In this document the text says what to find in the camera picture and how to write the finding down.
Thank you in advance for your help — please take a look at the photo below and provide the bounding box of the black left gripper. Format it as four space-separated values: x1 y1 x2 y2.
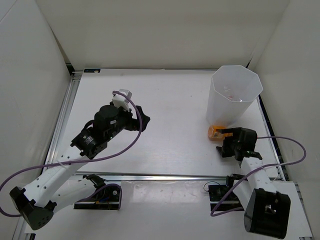
104 104 150 141

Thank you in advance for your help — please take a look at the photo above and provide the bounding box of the orange plastic bottle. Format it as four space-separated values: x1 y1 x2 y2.
207 125 225 141

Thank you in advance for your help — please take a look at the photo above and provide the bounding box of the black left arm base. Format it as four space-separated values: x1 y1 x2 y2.
73 174 123 211

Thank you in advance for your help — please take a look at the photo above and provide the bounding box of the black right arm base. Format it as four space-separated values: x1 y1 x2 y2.
203 174 244 212

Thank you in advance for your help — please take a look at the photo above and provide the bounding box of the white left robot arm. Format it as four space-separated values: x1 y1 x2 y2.
9 104 151 231

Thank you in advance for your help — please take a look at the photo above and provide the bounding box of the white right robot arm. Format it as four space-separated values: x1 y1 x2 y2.
216 127 291 240

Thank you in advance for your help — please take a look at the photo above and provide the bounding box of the white octagonal plastic bin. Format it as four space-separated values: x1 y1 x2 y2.
206 65 263 127

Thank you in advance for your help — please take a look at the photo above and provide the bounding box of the blue label sticker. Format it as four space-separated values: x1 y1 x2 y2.
83 68 101 74

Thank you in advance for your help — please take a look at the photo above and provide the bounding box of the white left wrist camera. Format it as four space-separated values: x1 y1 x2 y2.
111 89 132 112

